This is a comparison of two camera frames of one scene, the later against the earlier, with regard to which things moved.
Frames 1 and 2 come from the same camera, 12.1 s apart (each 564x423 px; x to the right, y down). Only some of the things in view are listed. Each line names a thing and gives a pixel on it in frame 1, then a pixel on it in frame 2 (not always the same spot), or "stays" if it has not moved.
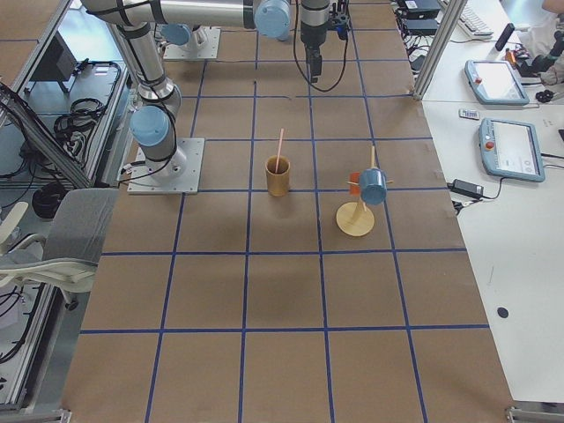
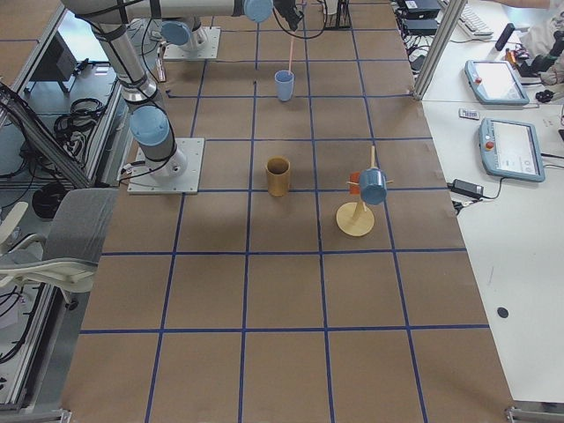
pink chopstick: (279, 150) -> (291, 48)
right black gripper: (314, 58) -> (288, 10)
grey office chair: (67, 259) stays
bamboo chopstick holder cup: (278, 181) stays
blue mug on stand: (373, 183) stays
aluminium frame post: (450, 17) stays
